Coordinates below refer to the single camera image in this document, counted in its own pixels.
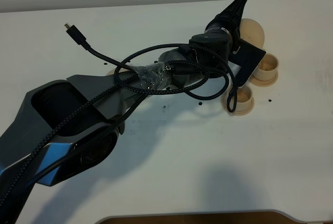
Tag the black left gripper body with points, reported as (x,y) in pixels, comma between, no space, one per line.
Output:
(216,37)

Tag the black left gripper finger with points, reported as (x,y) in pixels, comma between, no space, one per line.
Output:
(230,18)

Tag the beige clay teapot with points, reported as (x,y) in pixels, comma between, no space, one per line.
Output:
(252,32)

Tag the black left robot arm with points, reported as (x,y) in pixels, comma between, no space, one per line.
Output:
(68,126)

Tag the beige near cup saucer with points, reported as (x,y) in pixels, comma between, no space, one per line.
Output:
(245,103)

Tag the beige cup saucer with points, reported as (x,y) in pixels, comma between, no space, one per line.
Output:
(261,83)
(245,103)

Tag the beige far teacup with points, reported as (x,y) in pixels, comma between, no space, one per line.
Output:
(267,68)

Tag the beige teacup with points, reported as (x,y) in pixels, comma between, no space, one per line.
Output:
(231,98)
(267,68)

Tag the beige far cup saucer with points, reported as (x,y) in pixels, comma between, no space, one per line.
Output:
(261,83)

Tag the beige near teacup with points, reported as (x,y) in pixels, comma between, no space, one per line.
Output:
(231,98)

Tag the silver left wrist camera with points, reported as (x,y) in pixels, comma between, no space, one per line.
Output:
(247,57)

